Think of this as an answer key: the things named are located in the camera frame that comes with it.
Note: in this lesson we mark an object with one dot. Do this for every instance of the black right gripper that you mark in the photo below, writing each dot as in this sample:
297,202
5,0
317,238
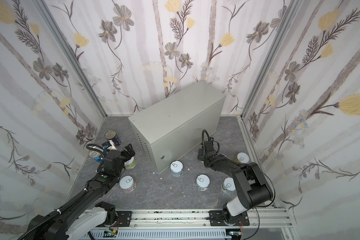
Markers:
206,151

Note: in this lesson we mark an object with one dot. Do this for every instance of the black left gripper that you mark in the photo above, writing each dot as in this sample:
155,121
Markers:
125,154

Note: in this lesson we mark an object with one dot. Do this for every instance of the teal labelled white-lid can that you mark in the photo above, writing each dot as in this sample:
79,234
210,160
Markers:
203,182

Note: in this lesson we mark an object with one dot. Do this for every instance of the pink fruit labelled can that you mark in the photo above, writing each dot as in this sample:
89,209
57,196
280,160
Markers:
242,158

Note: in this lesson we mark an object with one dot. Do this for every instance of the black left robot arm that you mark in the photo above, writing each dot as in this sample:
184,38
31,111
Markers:
56,224

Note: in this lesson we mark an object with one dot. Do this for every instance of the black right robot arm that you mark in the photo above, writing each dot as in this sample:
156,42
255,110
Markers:
252,187

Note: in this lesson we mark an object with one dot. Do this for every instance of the green labelled can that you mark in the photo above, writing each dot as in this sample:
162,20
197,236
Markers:
130,164

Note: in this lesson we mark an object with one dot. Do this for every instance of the dark blue tomato can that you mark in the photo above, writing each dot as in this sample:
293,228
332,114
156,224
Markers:
113,138

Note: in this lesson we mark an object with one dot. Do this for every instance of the pink labelled white-lid can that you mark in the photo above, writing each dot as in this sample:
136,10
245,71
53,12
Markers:
127,184

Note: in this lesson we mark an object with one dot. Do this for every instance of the blue labelled tin can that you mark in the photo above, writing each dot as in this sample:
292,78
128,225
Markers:
97,156

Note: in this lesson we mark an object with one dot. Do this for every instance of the light blue can near cabinet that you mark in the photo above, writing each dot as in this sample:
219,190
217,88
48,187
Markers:
176,168

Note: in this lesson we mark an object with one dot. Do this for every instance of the white-lid can front right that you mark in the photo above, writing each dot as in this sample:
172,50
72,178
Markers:
228,186

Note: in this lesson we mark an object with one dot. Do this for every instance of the grey metal cabinet box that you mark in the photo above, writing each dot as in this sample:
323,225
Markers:
169,129

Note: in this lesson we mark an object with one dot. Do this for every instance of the white slotted cable duct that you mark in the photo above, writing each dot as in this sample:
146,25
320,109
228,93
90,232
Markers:
166,234

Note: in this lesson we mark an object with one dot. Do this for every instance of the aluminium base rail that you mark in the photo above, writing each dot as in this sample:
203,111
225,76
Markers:
260,224

